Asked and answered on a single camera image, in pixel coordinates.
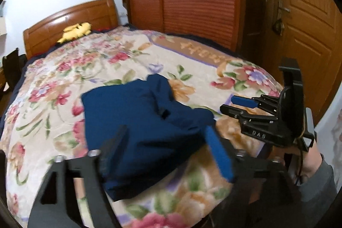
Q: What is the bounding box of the dark wooden chair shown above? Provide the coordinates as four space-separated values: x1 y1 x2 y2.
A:
2 48 27 91

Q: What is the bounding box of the wooden bed headboard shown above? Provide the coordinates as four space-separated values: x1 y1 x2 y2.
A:
23 0 119 59

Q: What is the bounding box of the grey sleeve forearm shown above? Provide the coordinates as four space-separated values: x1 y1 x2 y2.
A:
248 155 339 228

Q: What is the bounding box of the wooden room door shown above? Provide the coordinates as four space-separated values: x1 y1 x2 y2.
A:
262 0 341 123

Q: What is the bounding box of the metal door handle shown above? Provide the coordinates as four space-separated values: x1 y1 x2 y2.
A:
272 0 291 37

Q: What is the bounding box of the floral bed blanket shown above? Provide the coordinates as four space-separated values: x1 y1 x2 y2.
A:
1 27 282 227

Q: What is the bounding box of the navy blue suit jacket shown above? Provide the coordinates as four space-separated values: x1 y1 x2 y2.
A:
81 74 215 201

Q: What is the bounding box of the yellow plush toy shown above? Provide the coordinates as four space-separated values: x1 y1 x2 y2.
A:
57 22 91 43

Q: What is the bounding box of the person's right hand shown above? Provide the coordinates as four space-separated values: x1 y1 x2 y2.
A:
270 141 322 185

